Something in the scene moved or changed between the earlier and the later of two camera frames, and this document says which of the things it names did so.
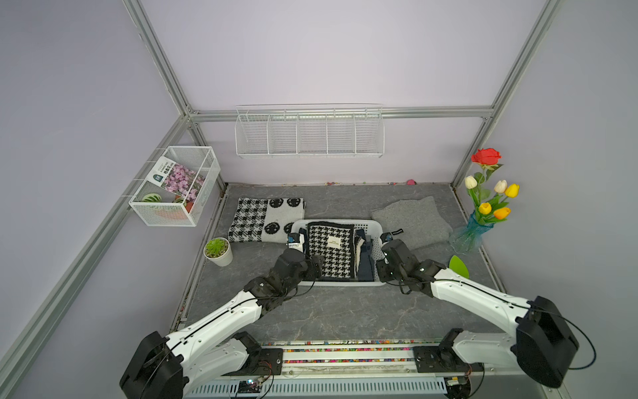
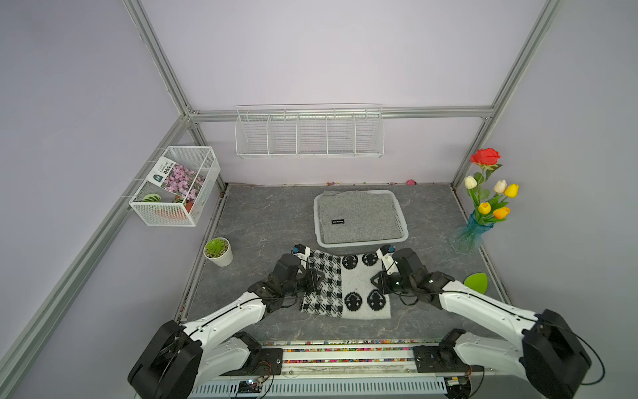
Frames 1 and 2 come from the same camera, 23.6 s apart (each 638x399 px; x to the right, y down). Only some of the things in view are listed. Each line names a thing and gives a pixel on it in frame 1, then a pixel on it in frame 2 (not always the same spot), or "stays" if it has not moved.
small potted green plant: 218,251 stays
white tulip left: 470,182 stays
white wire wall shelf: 310,130 stays
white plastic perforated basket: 374,229 -> 347,218
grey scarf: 419,219 -> 355,215
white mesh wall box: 180,188 stays
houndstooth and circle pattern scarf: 265,220 -> 345,290
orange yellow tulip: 502,213 stays
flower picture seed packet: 175,178 stays
